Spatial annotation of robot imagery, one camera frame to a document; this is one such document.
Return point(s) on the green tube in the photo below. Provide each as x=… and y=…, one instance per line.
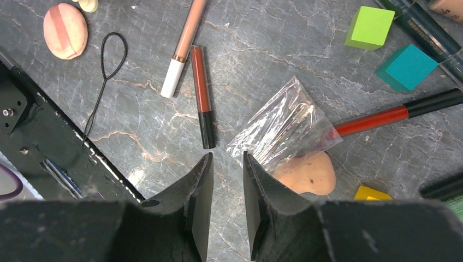
x=455, y=204

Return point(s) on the small green cube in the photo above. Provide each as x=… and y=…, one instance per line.
x=369, y=28

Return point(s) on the dark teal mascara tube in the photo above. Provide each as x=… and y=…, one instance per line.
x=428, y=34

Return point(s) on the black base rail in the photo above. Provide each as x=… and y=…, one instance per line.
x=48, y=149

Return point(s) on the small cream knob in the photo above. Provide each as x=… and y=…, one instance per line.
x=89, y=6

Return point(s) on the small teal cube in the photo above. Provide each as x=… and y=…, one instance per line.
x=406, y=68

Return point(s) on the beige makeup sponge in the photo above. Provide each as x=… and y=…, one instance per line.
x=313, y=173

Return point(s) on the foundation bottle beige cap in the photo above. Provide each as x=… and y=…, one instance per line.
x=451, y=9

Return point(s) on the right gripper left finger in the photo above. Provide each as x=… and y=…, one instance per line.
x=181, y=216

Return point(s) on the round wooden disc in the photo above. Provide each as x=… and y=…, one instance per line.
x=65, y=31

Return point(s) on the yellow cube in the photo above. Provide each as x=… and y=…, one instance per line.
x=367, y=193

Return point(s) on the red lip pencil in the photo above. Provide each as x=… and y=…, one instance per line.
x=404, y=111

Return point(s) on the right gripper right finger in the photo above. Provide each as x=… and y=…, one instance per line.
x=281, y=225

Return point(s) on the dark brown lipstick pen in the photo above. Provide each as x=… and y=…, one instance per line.
x=443, y=190

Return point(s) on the white concealer pen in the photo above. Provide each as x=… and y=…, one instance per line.
x=181, y=52

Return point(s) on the black wire loop tool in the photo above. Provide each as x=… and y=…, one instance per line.
x=106, y=78

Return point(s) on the clear plastic bag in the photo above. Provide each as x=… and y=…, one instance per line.
x=289, y=125

